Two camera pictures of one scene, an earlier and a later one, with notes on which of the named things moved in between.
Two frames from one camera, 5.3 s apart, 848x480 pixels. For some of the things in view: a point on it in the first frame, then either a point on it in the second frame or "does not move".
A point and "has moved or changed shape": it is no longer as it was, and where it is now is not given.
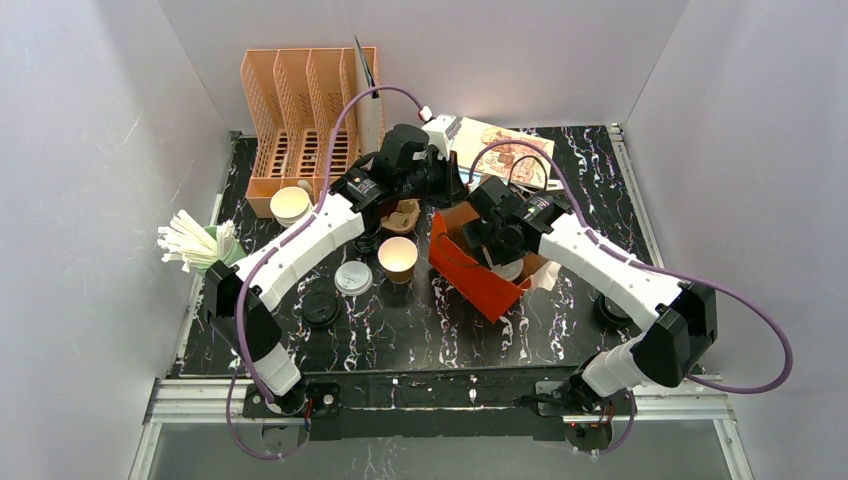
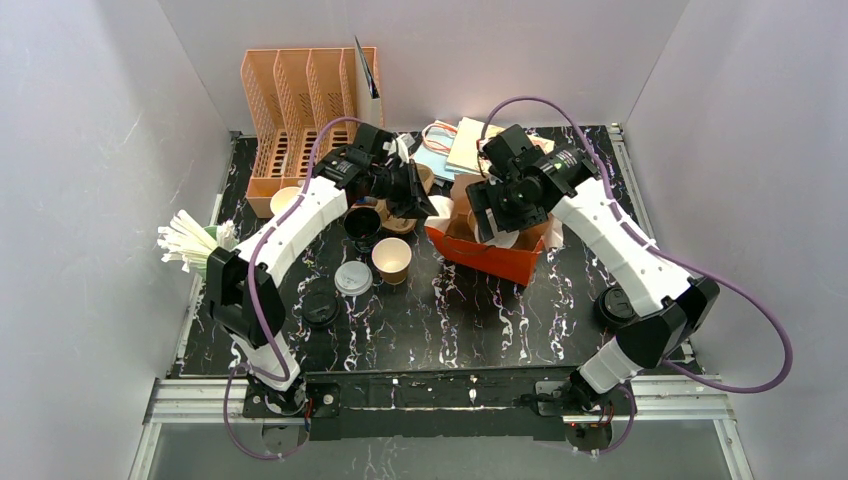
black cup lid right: (609, 312) does not move
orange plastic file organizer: (297, 97) does not move
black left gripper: (441, 183) -> (404, 187)
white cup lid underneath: (353, 278) does not move
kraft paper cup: (510, 270) has moved or changed shape
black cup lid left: (320, 309) does not move
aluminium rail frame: (172, 401) does not move
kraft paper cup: (397, 256) has moved or changed shape
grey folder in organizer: (369, 108) does not move
